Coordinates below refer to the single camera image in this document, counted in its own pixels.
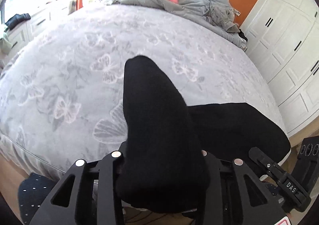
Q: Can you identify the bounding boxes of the black pants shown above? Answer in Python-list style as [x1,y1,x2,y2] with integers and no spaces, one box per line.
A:
[116,56,291,214]

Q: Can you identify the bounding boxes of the white wardrobe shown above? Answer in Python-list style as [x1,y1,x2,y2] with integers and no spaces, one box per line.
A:
[245,0,318,136]

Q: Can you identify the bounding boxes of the black item beside bed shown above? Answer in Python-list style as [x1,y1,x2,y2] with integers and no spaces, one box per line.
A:
[238,29,248,42]

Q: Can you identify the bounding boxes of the grey crumpled duvet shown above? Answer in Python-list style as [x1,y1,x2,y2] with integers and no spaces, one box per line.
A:
[101,0,247,50]

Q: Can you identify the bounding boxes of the grey butterfly bedspread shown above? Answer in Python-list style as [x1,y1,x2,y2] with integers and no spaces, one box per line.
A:
[1,4,284,179]

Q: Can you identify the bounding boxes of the dark dotted slipper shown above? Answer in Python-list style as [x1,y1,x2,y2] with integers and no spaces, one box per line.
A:
[18,173,56,224]

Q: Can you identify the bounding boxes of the white drawer cabinet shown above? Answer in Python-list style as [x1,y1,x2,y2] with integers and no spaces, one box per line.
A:
[1,0,76,68]

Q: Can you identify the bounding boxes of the black camera box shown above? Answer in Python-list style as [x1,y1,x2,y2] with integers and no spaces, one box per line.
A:
[291,136,319,194]

